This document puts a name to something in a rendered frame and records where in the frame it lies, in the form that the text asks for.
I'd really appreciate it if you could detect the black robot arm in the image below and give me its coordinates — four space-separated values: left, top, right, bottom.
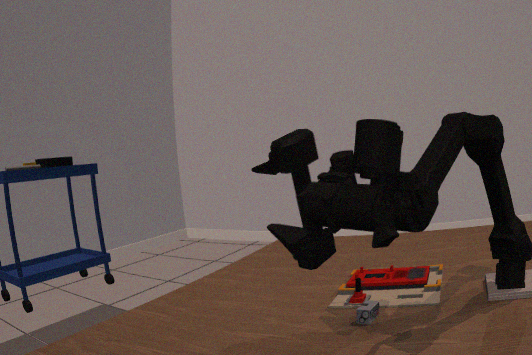
317 112 532 290

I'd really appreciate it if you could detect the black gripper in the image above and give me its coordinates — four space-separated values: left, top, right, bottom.
251 129 354 270

